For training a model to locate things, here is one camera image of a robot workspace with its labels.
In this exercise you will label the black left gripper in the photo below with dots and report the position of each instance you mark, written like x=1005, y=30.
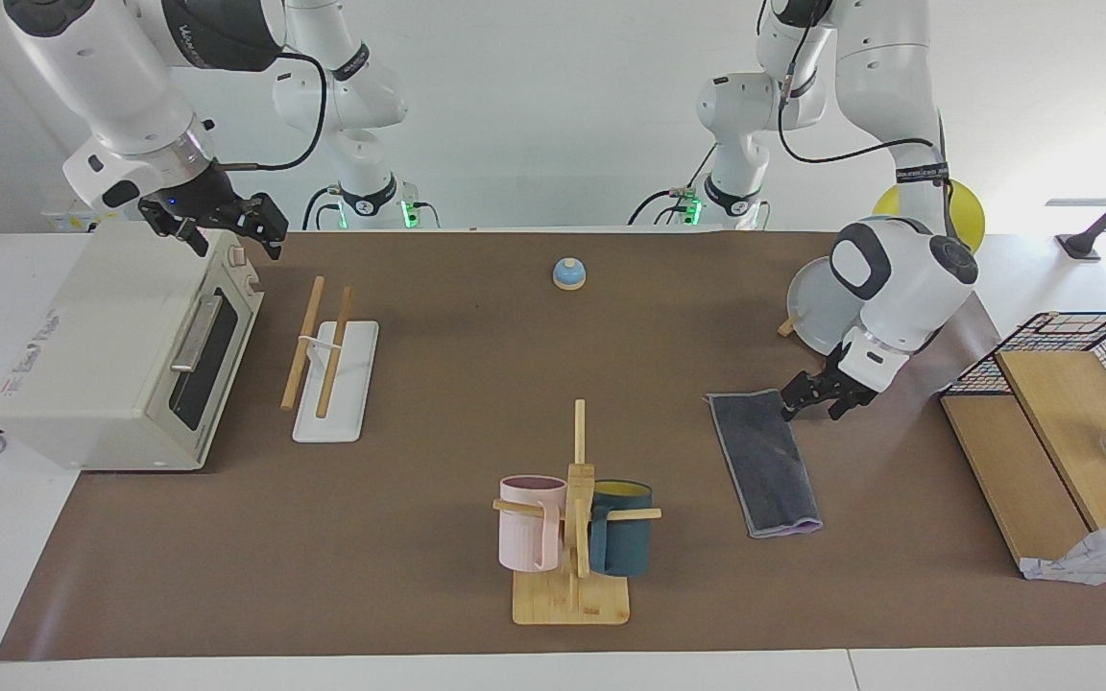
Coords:
x=831, y=384

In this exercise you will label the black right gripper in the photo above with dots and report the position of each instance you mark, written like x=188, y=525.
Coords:
x=207, y=202

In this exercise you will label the purple and grey towel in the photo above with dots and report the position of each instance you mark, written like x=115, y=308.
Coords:
x=764, y=461

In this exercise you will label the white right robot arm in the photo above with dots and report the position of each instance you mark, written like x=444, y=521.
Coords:
x=111, y=77

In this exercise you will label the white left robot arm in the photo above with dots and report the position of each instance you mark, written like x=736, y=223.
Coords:
x=899, y=278

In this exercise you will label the wooden plate rack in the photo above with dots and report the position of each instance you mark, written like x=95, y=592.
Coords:
x=785, y=328

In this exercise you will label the white towel rack wooden bars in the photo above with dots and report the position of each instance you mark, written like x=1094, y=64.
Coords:
x=337, y=384

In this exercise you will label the grey plate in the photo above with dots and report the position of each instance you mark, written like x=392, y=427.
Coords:
x=817, y=307

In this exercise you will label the white power strip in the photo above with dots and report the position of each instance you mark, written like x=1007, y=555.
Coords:
x=68, y=221

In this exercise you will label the cream toaster oven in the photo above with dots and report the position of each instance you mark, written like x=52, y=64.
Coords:
x=102, y=355

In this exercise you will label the dark teal mug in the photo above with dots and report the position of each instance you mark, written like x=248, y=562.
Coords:
x=625, y=542

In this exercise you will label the yellow plate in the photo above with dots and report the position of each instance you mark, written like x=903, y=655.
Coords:
x=966, y=206

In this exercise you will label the blue call bell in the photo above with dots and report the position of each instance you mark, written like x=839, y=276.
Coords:
x=569, y=275

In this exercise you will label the wooden mug tree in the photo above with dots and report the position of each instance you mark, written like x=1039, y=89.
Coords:
x=572, y=600

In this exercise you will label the pink mug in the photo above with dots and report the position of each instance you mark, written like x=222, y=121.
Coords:
x=524, y=537

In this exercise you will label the brown table mat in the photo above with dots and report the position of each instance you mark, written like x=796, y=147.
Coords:
x=419, y=537

